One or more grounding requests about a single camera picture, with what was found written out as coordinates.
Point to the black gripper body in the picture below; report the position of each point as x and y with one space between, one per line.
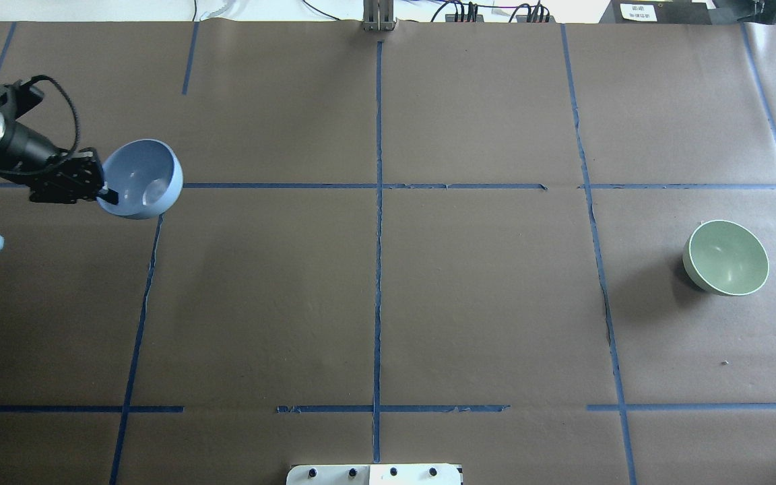
26 146

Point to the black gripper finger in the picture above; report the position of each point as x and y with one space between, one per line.
111 197

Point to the blue bowl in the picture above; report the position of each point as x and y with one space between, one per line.
147 176

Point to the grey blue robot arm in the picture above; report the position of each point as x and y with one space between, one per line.
25 153

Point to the green bowl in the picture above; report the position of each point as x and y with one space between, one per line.
724 258

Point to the black power strip left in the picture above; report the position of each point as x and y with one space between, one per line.
457 12

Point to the black power strip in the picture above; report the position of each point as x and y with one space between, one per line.
457 12
527 13

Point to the black power strip right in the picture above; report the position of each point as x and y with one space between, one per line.
527 13

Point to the black box with label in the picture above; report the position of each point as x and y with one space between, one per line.
656 12

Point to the aluminium frame post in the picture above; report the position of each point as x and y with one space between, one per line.
378 15

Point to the white pedestal base plate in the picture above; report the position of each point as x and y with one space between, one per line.
376 473

